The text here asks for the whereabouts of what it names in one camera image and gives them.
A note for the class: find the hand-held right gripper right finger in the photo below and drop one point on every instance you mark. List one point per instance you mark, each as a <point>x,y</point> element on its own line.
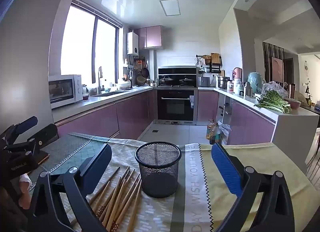
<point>225,169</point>

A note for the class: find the pink kitchen base cabinets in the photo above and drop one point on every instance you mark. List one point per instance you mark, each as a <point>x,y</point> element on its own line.
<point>130,112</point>
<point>250,122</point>

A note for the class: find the hanging pans and utensils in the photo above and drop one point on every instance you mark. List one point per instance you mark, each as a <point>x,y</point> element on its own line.
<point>145,72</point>

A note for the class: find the white wall water heater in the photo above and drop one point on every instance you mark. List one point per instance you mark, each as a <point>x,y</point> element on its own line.
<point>132,43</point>

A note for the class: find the green leafy vegetables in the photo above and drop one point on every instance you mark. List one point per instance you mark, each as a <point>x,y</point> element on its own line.
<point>272,99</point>

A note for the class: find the yellow cooking oil bottle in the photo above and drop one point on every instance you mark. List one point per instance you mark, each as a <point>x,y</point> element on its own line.
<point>210,132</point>

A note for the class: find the black integrated stove oven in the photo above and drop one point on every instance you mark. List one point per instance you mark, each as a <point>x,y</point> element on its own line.
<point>175,107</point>

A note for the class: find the green quilted table mat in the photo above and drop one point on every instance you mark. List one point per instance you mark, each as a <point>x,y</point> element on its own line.
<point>72,147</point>

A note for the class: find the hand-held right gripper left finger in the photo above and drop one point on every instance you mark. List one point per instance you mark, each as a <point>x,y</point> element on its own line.
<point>98,165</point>

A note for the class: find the white jar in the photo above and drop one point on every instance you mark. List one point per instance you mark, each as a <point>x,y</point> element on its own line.
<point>238,87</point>

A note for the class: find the dark tumbler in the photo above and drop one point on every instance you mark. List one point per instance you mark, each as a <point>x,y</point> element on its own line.
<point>291,89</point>

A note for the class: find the black wall storage rack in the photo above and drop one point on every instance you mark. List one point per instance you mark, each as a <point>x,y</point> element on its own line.
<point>215,68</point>

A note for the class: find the bunch of wooden chopsticks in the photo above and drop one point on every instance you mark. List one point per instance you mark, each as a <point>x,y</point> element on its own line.
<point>120,197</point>

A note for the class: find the steel kitchen faucet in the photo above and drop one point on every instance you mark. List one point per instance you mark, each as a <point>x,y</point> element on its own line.
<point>100,79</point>

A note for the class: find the beige yellow printed tablecloth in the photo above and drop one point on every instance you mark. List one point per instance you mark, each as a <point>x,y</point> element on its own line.
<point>262,162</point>

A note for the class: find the steel thermos bottle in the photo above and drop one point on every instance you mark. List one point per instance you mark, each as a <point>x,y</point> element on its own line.
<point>247,89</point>

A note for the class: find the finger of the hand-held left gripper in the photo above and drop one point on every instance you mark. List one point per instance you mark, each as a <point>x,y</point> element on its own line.
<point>47,132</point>
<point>25,123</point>

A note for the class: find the steel stockpot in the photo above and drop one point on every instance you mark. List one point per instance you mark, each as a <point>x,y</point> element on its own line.
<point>222,82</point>

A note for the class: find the pink bowl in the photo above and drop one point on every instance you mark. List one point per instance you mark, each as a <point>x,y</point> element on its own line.
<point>295,104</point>

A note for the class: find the pink wall cabinet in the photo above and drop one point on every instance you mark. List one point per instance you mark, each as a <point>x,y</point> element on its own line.
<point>152,36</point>

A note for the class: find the black mesh utensil holder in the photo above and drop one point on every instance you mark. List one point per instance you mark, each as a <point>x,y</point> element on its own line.
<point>157,174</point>

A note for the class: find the framed wall art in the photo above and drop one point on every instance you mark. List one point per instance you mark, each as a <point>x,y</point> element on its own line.
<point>277,69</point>

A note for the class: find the person's left hand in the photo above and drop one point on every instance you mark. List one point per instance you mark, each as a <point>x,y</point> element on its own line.
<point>25,194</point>

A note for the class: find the white microwave oven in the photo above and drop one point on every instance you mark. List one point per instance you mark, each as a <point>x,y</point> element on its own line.
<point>62,91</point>

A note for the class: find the ceiling light panel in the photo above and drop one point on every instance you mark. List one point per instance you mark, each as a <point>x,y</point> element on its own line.
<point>170,7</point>

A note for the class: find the black lidded wok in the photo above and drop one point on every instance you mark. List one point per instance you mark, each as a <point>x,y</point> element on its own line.
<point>166,80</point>
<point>186,81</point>

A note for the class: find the dining chair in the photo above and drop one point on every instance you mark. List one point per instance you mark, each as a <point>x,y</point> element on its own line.
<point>316,147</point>

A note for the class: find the clear plastic bag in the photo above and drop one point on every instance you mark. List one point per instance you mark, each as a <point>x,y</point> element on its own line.
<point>275,87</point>

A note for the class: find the kitchen window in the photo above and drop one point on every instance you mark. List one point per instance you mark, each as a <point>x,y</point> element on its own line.
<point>77,42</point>

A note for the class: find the wooden cutting board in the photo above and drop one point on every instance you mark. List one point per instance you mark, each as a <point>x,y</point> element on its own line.
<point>216,58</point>

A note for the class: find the grey refrigerator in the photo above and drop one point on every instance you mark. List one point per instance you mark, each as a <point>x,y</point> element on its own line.
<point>30,59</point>

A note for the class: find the mint green appliance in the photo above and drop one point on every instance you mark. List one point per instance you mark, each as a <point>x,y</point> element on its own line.
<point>255,81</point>

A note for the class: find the pink thermos kettle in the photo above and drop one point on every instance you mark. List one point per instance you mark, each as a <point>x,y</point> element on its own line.
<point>237,73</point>

